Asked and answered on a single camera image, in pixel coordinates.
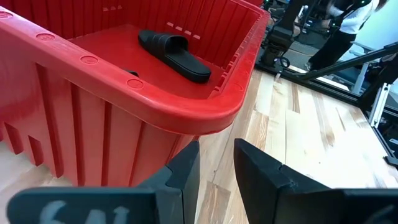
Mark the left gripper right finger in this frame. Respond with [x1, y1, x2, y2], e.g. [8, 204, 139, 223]
[234, 139, 398, 224]

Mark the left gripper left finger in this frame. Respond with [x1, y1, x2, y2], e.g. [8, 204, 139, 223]
[6, 140, 201, 224]

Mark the red plastic bin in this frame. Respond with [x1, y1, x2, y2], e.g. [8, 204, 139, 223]
[0, 0, 271, 187]

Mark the silver aluminium extrusion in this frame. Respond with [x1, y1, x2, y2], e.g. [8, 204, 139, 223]
[368, 82, 393, 129]

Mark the grey background table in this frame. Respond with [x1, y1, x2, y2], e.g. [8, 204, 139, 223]
[338, 40, 377, 96]

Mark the person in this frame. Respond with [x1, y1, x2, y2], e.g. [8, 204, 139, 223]
[306, 0, 389, 72]

